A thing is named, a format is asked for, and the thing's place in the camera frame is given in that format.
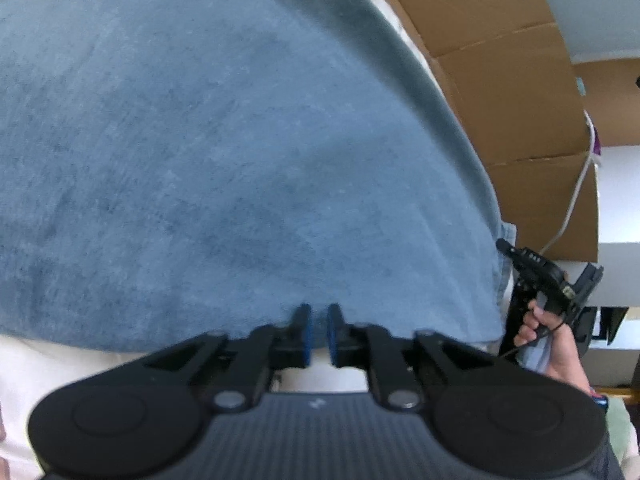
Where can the light blue denim pants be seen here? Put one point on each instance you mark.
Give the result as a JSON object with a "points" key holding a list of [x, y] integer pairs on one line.
{"points": [[200, 135]]}

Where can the tissue pack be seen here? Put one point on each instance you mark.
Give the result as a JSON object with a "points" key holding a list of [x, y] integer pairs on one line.
{"points": [[596, 147]]}

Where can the tall cardboard panel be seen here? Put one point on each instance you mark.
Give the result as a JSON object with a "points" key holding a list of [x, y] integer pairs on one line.
{"points": [[610, 105]]}

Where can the folded cardboard sheet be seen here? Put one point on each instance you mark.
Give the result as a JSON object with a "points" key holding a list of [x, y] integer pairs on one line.
{"points": [[500, 85]]}

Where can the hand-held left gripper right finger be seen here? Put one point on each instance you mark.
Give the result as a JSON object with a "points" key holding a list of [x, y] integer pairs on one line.
{"points": [[332, 332]]}

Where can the person's right hand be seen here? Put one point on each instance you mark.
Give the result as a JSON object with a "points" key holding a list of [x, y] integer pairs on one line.
{"points": [[550, 335]]}

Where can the teal bottle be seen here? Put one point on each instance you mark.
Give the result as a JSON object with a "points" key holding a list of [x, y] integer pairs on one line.
{"points": [[581, 86]]}

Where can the bear printed bedsheet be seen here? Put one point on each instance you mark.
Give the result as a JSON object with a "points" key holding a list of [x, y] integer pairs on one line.
{"points": [[30, 375]]}

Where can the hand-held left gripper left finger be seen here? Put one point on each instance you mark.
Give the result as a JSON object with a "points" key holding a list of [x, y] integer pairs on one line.
{"points": [[306, 330]]}

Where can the green cloth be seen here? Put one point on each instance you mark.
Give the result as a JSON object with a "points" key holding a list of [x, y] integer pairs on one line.
{"points": [[622, 430]]}

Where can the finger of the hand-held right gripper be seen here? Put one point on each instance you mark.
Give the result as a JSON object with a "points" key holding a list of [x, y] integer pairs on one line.
{"points": [[506, 247]]}

